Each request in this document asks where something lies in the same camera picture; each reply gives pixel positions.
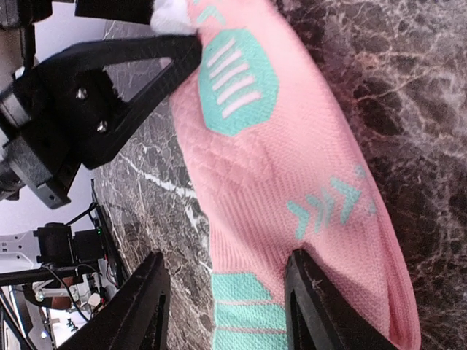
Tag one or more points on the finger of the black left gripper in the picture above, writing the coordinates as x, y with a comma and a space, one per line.
130, 11

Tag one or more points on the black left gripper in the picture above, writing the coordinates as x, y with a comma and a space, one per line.
81, 105

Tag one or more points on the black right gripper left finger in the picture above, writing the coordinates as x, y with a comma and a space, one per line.
136, 318

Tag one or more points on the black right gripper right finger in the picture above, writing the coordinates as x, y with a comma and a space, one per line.
317, 315

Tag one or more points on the pink teal patterned sock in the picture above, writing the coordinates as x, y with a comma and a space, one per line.
275, 168

